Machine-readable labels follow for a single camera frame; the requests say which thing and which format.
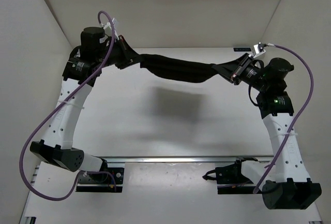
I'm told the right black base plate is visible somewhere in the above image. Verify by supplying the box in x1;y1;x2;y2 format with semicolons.
202;157;259;195

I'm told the right blue label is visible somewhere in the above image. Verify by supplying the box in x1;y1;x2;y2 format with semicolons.
233;47;251;52

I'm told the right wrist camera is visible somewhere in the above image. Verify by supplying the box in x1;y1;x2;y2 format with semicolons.
252;42;267;59

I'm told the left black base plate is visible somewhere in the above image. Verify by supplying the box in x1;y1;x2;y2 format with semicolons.
76;164;125;193

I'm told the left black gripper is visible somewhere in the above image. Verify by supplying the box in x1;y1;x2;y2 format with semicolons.
101;30;146;65

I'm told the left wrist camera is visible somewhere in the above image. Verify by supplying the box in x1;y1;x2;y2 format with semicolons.
80;27;107;54

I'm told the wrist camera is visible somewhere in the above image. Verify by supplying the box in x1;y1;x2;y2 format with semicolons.
80;27;107;54
252;42;267;59

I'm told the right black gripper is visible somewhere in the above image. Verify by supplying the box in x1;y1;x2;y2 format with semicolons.
212;54;269;92

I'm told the aluminium rail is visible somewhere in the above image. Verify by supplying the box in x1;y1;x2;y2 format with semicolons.
104;155;273;164

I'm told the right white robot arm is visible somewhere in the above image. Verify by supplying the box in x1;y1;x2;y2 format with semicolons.
212;54;322;210

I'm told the black skirt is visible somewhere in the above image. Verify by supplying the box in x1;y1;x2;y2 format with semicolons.
140;54;218;83

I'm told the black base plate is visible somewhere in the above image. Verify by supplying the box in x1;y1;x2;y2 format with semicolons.
202;157;259;195
76;164;125;193

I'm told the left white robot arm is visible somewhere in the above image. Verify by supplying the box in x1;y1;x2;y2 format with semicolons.
29;32;139;182

